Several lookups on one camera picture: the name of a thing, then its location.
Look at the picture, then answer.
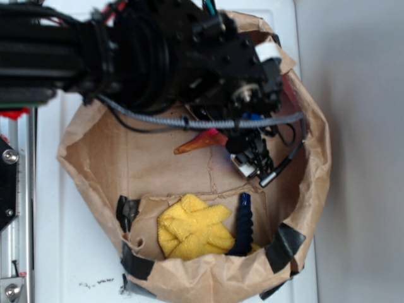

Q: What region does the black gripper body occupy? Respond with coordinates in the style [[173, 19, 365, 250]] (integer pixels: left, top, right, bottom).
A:
[[176, 9, 284, 152]]

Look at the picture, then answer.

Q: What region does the orange spiral seashell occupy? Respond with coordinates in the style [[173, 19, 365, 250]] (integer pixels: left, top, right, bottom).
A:
[[174, 129, 228, 155]]

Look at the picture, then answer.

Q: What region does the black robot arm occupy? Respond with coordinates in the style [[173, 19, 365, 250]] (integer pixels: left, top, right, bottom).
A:
[[1, 1, 283, 139]]

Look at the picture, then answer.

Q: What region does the brown paper bag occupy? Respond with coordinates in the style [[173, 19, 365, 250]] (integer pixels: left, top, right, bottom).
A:
[[56, 10, 332, 303]]

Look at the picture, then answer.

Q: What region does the yellow knotted cloth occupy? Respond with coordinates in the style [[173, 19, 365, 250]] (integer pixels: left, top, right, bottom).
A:
[[157, 193, 260, 261]]

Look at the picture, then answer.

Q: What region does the grey braided cable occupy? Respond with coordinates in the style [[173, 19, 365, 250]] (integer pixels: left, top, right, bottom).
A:
[[97, 94, 306, 184]]

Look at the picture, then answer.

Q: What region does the dark blue twisted rope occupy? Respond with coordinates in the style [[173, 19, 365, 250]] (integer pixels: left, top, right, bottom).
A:
[[225, 192, 254, 257]]

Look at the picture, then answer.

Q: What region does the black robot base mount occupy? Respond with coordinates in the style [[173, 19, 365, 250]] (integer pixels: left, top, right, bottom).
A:
[[0, 138, 19, 232]]

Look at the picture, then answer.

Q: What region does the aluminium extrusion rail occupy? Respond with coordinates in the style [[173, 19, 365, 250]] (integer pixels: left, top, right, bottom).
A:
[[1, 110, 37, 302]]

